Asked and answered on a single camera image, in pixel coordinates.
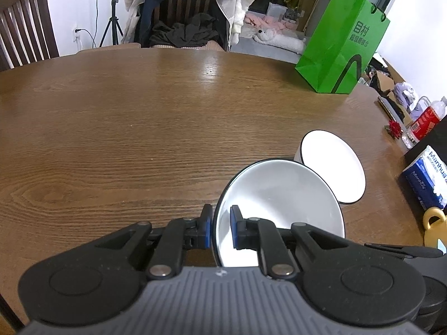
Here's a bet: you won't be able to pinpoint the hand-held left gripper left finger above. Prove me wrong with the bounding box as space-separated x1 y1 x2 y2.
94 203 213 280

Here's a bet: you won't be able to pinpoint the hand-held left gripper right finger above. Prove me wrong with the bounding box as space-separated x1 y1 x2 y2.
229 205 350 280

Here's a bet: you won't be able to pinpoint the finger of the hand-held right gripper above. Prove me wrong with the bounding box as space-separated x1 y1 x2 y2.
364 242 444 259

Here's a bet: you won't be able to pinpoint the white bowl with dark rim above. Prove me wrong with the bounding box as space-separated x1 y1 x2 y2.
293 130 367 205
212 159 347 267

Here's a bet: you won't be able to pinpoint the yellow mug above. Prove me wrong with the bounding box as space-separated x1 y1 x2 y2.
422 207 447 248

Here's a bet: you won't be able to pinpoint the blue white tissue box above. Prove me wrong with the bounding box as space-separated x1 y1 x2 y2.
400 145 447 210

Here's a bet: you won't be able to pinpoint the black box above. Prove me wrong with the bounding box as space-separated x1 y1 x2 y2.
403 115 447 168

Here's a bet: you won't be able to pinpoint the red flower decoration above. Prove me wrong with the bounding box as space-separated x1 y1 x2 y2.
384 120 402 139

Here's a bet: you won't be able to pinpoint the bottle with red label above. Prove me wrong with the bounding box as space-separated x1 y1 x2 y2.
401 98 447 149

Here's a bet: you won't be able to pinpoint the dark slim case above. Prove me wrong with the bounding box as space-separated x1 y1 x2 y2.
375 97 407 128

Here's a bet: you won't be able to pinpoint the lavender cloth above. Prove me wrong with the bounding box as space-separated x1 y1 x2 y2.
394 82 425 121

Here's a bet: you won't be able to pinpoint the open cardboard box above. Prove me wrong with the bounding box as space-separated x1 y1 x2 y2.
367 54 413 119

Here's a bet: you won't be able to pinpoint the white plush toy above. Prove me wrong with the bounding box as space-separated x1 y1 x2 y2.
253 28 307 54

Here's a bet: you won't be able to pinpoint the dark crumpled clothes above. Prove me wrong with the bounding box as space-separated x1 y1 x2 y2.
150 13 219 47

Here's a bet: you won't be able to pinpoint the pink blanket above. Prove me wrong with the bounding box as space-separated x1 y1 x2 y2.
244 14 297 32

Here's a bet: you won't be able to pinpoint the green paper bag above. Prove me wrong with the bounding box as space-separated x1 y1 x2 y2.
295 0 391 95

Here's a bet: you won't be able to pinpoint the clear storage bin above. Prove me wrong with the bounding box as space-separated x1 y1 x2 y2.
267 2 287 20

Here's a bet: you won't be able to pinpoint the dark wooden chair with clothes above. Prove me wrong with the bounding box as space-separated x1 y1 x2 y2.
140 0 231 51

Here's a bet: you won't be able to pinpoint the dark blue garment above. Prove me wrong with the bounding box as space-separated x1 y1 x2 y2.
134 0 165 47

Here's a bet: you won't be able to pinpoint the black tripod stand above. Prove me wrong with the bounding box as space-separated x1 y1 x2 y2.
99 0 123 47

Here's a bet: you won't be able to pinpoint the dark wooden slatted chair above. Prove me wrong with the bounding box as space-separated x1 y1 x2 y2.
0 0 142 72

